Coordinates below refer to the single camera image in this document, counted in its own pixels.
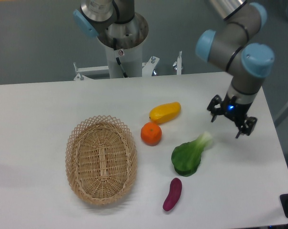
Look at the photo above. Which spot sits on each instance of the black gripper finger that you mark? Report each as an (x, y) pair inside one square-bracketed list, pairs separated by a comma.
[(215, 108), (245, 126)]

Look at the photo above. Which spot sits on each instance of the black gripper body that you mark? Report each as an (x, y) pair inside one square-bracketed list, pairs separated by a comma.
[(234, 111)]

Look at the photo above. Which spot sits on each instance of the green bok choy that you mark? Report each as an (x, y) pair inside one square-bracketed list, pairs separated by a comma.
[(186, 157)]

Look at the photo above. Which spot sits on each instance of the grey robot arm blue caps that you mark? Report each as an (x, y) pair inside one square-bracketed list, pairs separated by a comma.
[(122, 32)]

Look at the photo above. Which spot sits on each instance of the yellow mango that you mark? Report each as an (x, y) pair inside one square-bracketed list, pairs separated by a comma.
[(165, 112)]

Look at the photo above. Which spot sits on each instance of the orange tangerine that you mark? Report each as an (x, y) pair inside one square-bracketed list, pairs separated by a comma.
[(151, 134)]

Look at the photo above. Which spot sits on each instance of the purple sweet potato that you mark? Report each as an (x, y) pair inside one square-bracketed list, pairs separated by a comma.
[(174, 194)]

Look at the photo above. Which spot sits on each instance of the oval wicker basket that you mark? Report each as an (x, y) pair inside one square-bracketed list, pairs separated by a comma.
[(101, 160)]

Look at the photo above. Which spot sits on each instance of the white mounting frame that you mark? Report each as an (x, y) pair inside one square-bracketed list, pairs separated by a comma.
[(103, 72)]

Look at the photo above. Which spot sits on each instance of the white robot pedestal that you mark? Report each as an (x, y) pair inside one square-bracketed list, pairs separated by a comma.
[(124, 60)]

